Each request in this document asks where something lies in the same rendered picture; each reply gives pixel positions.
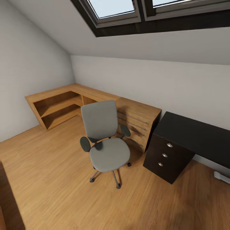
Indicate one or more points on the cabinet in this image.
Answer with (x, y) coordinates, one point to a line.
(141, 119)
(166, 159)

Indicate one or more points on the swivel chair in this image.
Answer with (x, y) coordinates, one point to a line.
(101, 124)

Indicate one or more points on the desk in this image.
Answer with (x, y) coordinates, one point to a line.
(208, 141)

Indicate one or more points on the bookcase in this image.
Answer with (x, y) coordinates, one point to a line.
(95, 96)
(74, 95)
(51, 107)

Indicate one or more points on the fixed window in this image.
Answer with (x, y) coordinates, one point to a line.
(127, 17)

